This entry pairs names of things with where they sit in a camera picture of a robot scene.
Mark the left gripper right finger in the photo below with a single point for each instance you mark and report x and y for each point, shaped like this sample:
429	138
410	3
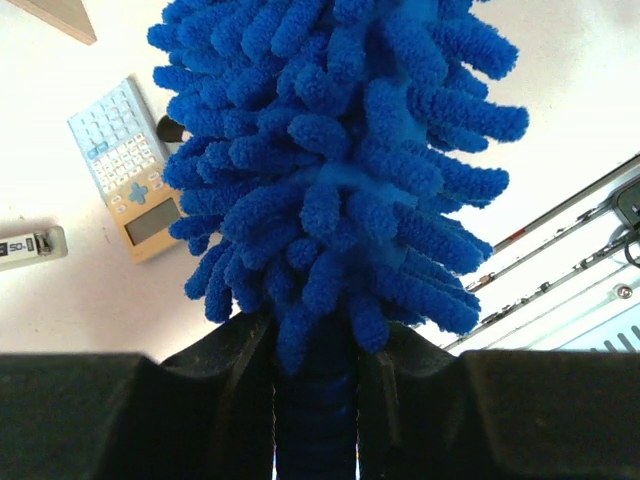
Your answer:
496	414

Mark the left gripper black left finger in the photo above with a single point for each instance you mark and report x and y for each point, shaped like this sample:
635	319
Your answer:
204	413

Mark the blue microfibre duster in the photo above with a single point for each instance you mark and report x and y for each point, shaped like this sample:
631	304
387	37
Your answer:
319	181

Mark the blue yellow calculator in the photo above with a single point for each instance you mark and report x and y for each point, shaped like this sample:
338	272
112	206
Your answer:
118	142

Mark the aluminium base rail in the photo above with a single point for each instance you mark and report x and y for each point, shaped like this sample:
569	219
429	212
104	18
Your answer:
566	273

